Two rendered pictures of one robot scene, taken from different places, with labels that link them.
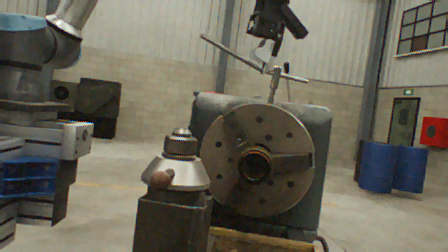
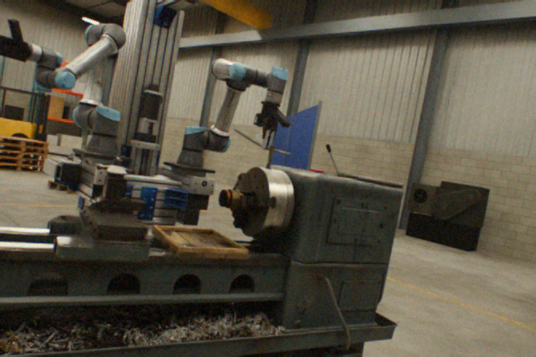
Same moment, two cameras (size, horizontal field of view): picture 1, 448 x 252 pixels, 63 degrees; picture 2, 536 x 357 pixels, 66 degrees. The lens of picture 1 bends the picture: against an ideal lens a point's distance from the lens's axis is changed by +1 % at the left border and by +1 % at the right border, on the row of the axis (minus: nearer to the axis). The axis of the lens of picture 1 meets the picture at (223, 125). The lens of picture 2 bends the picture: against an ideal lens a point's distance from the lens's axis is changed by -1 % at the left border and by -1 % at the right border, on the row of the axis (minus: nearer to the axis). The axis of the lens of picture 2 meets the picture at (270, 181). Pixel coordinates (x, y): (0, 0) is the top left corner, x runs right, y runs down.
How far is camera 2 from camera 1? 1.60 m
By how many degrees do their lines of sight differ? 52
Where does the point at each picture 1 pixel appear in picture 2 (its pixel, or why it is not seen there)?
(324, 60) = not seen: outside the picture
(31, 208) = (179, 214)
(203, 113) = not seen: hidden behind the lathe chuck
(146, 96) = (525, 206)
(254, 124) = (253, 179)
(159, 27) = not seen: outside the picture
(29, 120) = (184, 174)
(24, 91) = (187, 161)
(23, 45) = (189, 140)
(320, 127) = (306, 187)
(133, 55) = (511, 157)
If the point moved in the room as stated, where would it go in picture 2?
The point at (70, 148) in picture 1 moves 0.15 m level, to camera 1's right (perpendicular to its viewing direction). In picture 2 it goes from (191, 187) to (205, 192)
